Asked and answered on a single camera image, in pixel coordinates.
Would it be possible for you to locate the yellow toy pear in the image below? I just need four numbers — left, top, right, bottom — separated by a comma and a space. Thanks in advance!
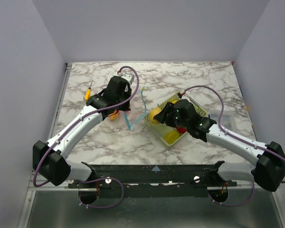
149, 107, 162, 125

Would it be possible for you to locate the clear zip top bag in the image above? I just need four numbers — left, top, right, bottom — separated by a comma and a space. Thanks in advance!
107, 86, 147, 130

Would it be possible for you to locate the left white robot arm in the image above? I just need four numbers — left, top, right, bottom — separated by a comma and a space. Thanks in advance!
33, 74, 137, 188

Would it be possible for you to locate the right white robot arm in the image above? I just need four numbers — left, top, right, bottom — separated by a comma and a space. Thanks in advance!
150, 99, 285, 192

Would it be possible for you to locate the dark red toy fruit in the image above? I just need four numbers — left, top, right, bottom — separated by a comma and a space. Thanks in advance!
176, 127, 187, 134

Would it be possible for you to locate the yellow green toy pepper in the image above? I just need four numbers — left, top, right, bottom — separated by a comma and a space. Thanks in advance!
164, 130, 180, 145

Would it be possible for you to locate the clear plastic parts box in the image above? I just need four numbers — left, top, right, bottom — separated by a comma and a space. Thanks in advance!
208, 109, 238, 132

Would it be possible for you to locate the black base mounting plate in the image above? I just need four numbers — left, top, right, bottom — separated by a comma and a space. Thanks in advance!
68, 161, 237, 198

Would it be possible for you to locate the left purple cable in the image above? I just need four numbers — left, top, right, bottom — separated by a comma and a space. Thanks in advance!
33, 66, 140, 209

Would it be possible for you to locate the purple cable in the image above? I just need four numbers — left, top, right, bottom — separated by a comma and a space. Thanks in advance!
178, 85, 285, 207
33, 66, 140, 209

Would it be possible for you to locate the yellow handled screwdriver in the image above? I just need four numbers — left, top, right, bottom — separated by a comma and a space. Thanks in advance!
85, 83, 92, 101

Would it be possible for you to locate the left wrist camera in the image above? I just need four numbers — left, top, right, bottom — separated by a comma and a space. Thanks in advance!
118, 72, 135, 85

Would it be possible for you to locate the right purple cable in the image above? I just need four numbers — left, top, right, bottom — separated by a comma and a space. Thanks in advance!
178, 85, 285, 207

